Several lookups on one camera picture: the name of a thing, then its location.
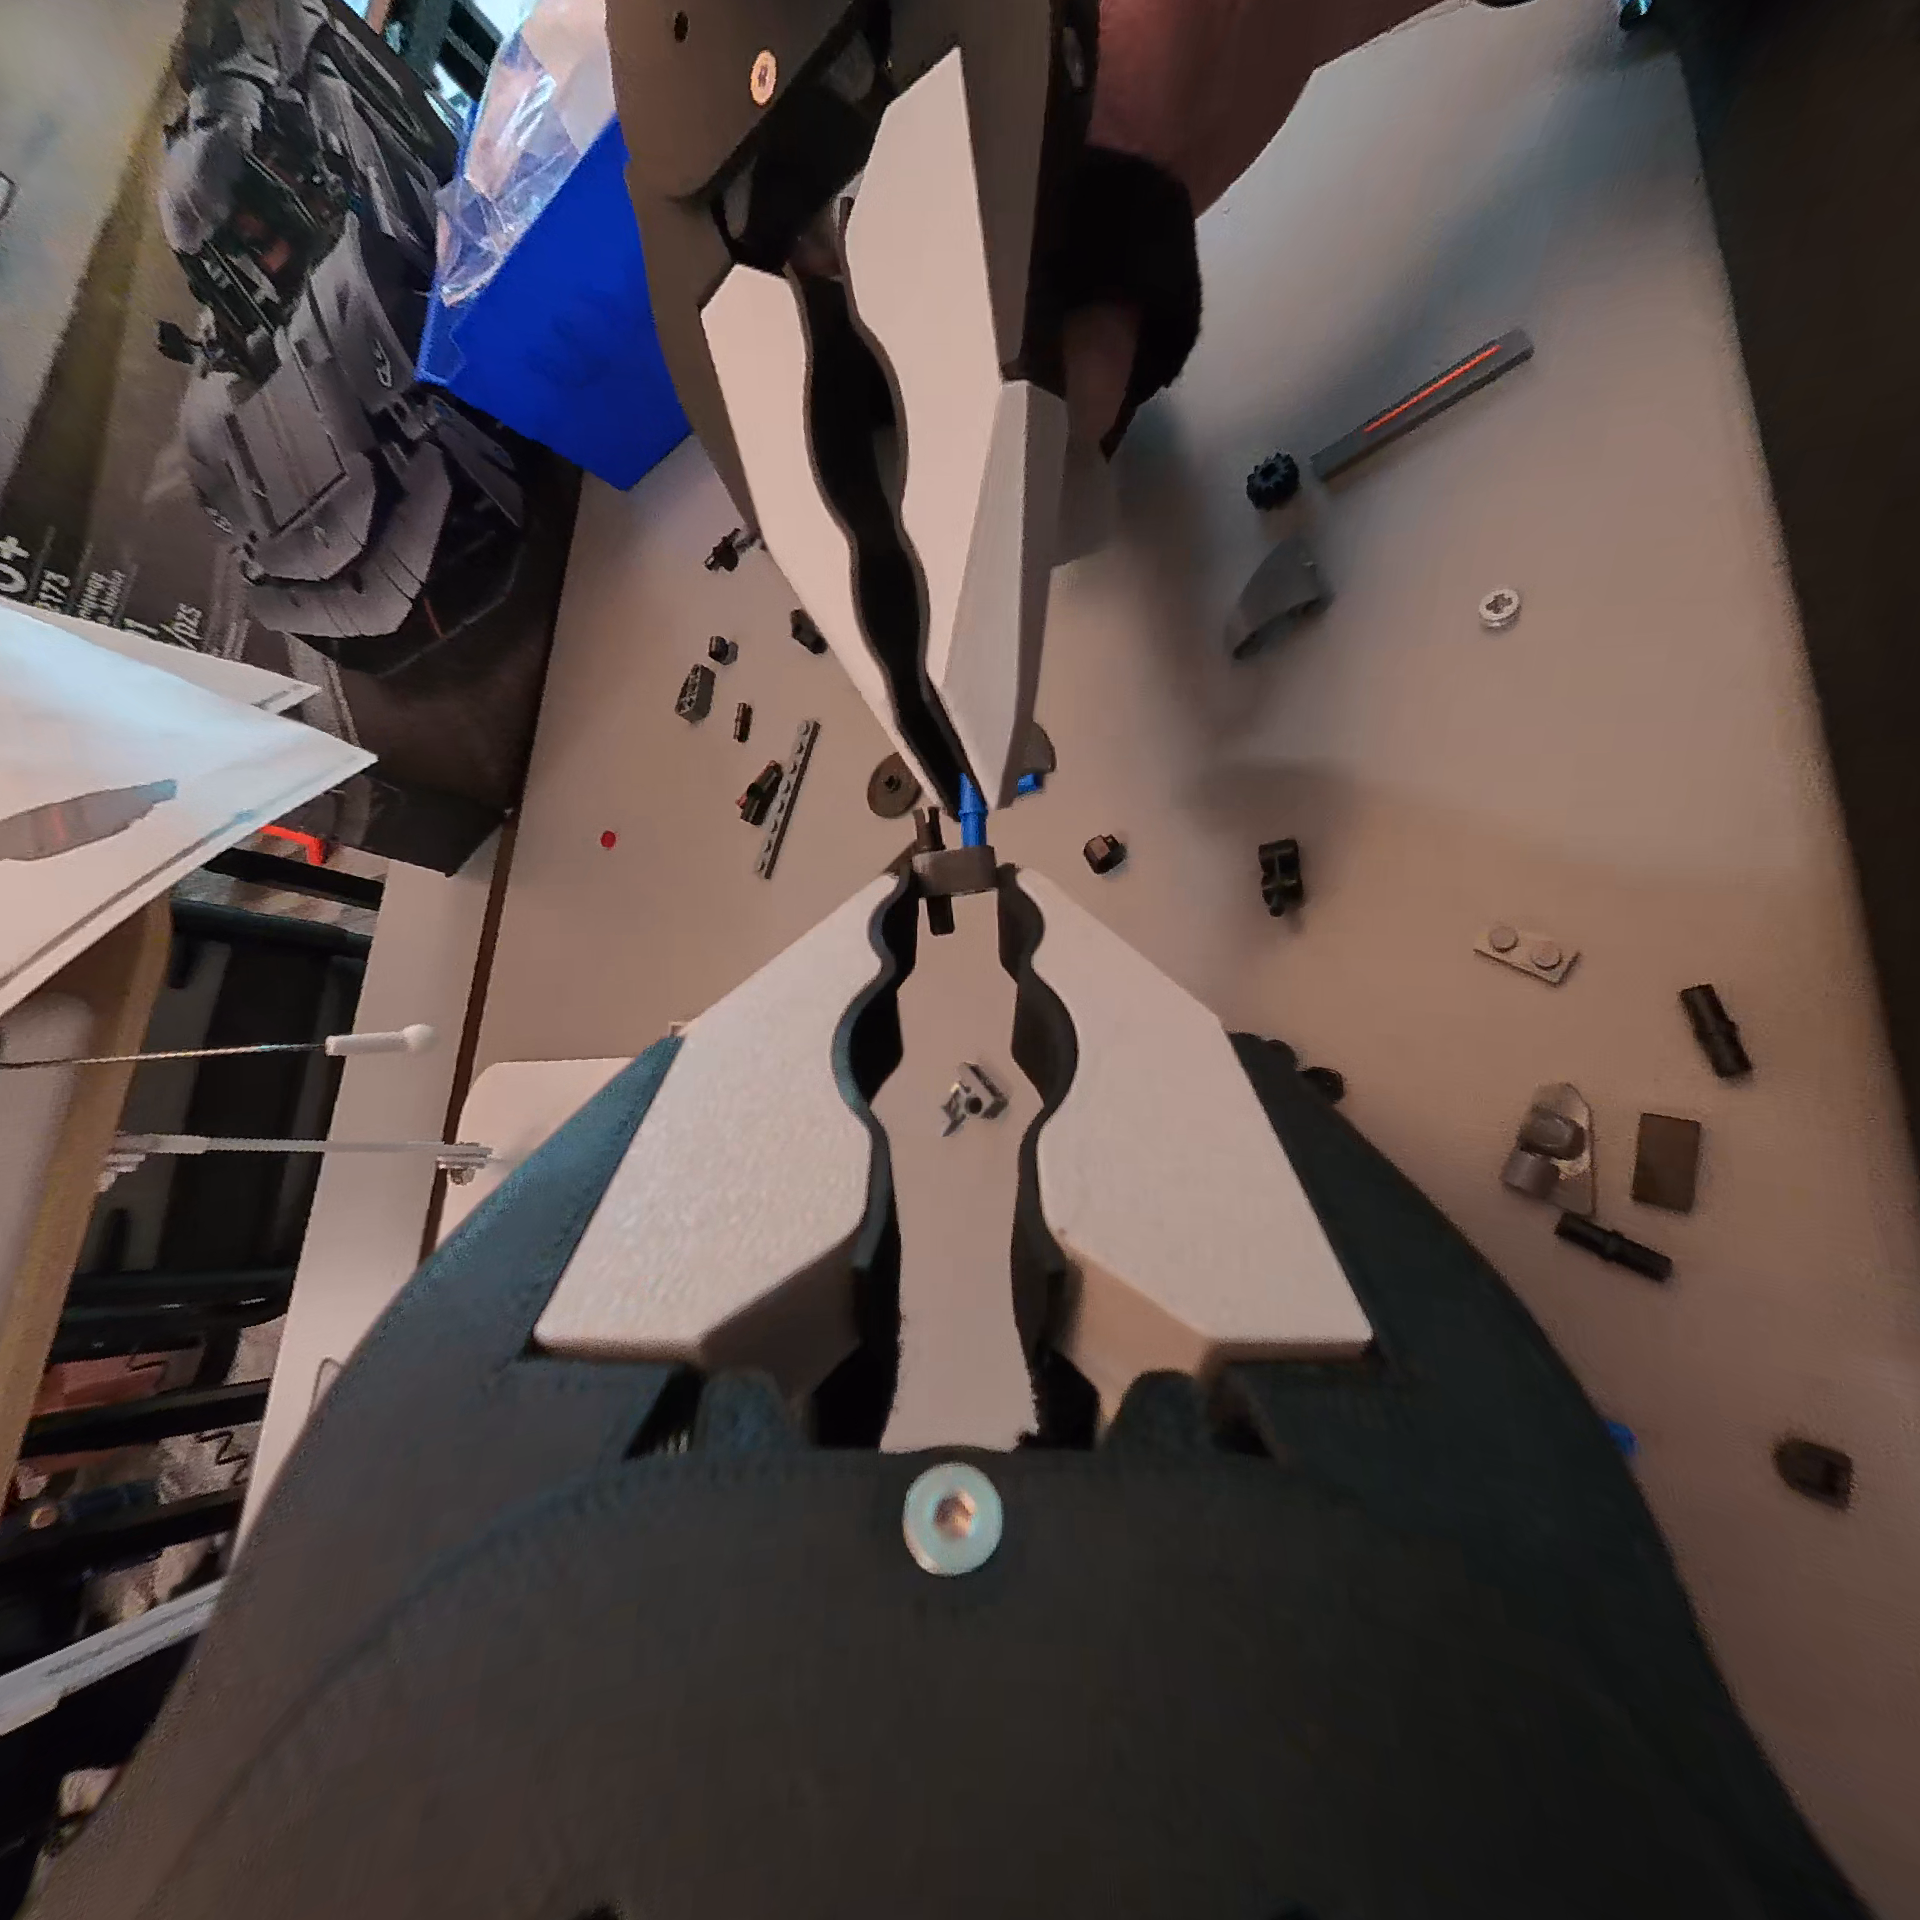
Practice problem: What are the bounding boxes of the blue plastic bin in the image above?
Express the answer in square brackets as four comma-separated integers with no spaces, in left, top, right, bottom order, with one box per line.
[419,119,702,497]

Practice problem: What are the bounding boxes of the long grey lego plate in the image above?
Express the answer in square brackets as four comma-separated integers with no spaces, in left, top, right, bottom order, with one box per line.
[757,721,824,879]

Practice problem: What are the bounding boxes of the white book stand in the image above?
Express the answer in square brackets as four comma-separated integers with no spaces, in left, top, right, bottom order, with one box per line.
[0,900,660,1726]

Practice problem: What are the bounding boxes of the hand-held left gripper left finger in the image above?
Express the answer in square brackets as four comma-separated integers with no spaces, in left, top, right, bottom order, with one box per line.
[537,874,921,1451]

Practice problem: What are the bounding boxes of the black dotted chair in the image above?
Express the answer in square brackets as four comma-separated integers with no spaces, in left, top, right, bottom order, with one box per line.
[1673,0,1920,1081]

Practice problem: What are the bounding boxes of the red-striped dark lego tile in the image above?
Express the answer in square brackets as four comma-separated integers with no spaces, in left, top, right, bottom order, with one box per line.
[1309,329,1535,484]

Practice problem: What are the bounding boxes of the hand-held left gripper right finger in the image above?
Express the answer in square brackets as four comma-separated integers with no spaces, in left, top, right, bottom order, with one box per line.
[994,866,1379,1449]

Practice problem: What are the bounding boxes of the person's right hand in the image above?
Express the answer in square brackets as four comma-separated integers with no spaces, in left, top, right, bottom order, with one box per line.
[1065,0,1488,447]

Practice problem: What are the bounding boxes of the lego instruction booklet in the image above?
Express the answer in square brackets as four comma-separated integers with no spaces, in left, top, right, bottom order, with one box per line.
[0,597,379,1022]

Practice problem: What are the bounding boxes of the dark printed lego box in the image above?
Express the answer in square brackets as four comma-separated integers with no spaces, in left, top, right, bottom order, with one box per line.
[0,0,585,879]

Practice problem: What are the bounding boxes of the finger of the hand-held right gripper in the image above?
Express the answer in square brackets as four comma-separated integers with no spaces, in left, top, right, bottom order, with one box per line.
[702,266,981,814]
[837,45,1077,791]

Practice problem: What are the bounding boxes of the clear plastic bags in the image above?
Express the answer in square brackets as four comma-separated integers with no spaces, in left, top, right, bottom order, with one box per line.
[438,0,625,311]

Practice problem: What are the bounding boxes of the grey curved lego wedge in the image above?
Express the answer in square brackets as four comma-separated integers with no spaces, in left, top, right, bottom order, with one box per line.
[1229,536,1334,658]

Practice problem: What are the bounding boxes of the dark grey lego connector assembly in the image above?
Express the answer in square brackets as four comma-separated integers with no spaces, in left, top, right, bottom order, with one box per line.
[908,811,1002,935]

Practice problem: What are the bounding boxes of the light grey lego axle connector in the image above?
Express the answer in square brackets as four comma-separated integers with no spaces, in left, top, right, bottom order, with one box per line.
[1498,1081,1598,1217]

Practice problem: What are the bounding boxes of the long black lego pin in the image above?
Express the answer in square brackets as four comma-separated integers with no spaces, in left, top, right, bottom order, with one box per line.
[1549,1213,1673,1281]

